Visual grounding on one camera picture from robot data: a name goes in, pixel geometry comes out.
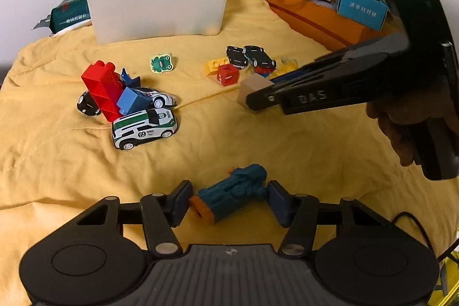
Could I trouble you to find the translucent plastic storage bin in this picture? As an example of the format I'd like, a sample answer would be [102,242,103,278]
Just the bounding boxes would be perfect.
[78,0,242,45]

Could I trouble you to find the red cube block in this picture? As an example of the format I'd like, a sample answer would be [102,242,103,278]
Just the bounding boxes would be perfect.
[217,64,239,87]

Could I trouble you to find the small black toy car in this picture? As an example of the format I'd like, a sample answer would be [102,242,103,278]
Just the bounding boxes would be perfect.
[77,90,101,117]

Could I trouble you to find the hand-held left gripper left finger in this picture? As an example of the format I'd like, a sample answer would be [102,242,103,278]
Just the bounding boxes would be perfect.
[73,180,195,258]

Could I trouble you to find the green and white toy car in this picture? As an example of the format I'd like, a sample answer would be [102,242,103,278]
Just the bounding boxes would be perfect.
[111,107,180,151]

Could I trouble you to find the yellow plastic toy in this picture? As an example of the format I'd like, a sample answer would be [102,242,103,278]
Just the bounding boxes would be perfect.
[269,56,299,80]

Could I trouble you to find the beige wooden block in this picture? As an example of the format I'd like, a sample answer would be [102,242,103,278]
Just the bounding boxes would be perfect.
[237,73,274,113]

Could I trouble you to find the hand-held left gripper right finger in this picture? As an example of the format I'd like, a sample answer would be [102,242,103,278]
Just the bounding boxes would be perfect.
[267,180,391,258]

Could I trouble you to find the person's right hand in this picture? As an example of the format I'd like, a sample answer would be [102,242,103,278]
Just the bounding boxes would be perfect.
[366,99,435,167]

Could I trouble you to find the dark blue plastic piece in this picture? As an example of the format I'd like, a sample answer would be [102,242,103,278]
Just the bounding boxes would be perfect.
[119,68,141,89]

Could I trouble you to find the light blue building block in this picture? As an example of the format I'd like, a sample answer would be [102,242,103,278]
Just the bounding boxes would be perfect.
[117,87,146,117]

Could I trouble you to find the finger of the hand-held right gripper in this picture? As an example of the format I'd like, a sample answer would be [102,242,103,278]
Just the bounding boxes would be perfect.
[245,32,412,116]

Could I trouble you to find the yellow blanket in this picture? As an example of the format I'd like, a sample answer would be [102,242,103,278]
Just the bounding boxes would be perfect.
[0,0,459,306]

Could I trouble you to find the white silver toy car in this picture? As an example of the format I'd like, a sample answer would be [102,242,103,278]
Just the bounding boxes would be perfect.
[132,86,178,109]

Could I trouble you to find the red building block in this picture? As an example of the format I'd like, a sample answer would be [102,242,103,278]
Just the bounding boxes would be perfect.
[81,61,125,123]

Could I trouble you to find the black and white toy car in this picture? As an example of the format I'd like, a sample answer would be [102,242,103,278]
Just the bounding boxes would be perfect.
[225,45,249,70]

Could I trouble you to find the green frog eraser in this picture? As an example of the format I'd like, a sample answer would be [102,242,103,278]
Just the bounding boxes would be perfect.
[149,54,175,74]

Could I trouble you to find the green tissue pack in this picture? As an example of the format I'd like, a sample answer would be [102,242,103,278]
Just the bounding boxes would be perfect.
[33,0,92,36]

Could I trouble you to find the black and red toy car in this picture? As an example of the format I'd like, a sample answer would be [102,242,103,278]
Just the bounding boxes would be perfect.
[243,45,278,74]

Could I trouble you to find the small blue cardboard box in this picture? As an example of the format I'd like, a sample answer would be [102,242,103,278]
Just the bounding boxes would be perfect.
[336,0,390,32]

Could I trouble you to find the orange cardboard box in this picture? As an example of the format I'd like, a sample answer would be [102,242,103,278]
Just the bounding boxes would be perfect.
[264,0,392,54]

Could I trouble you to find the black cable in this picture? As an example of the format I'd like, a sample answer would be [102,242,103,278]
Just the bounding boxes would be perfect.
[390,211,459,261]

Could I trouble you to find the teal toy figure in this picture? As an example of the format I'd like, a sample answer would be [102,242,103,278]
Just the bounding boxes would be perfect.
[188,164,269,222]

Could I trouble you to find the yellow building block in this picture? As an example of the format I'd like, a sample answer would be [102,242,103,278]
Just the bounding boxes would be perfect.
[204,57,231,77]

